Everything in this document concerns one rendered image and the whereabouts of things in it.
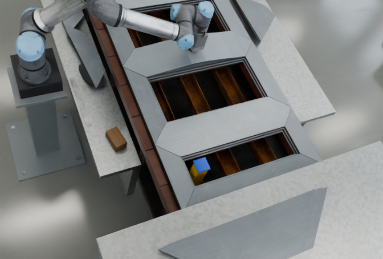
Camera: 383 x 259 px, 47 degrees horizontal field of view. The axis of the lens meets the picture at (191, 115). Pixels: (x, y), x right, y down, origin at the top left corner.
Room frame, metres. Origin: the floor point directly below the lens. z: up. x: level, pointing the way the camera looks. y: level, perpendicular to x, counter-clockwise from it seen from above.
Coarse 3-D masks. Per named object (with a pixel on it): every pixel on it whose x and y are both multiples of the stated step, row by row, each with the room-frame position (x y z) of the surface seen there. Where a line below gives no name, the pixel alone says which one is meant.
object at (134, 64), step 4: (132, 52) 1.35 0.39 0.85; (132, 56) 1.33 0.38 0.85; (136, 56) 1.34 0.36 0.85; (128, 60) 1.30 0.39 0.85; (132, 60) 1.31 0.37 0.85; (136, 60) 1.32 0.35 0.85; (132, 64) 1.29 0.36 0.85; (136, 64) 1.29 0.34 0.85; (140, 64) 1.30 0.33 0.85; (132, 68) 1.26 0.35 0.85; (136, 68) 1.27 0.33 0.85; (140, 68) 1.28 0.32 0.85; (136, 72) 1.25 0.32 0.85; (140, 72) 1.26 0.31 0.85; (144, 72) 1.27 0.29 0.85
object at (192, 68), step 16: (192, 0) 1.87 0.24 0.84; (208, 0) 1.94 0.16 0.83; (112, 32) 1.43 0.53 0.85; (128, 48) 1.37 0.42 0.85; (192, 64) 1.43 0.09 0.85; (208, 64) 1.47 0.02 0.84; (224, 64) 1.53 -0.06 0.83; (128, 80) 1.19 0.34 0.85; (160, 80) 1.29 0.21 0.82; (256, 80) 1.50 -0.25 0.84; (224, 144) 1.07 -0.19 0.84; (240, 144) 1.11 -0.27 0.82; (288, 144) 1.22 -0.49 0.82; (160, 160) 0.87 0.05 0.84
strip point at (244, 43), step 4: (232, 32) 1.75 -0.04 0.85; (236, 36) 1.73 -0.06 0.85; (240, 36) 1.74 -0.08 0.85; (240, 40) 1.72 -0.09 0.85; (244, 40) 1.73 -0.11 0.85; (248, 40) 1.74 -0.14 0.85; (240, 44) 1.68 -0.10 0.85; (244, 44) 1.70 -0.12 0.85; (248, 44) 1.71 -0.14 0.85; (244, 48) 1.67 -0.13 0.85; (248, 48) 1.68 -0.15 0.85; (244, 52) 1.64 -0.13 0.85
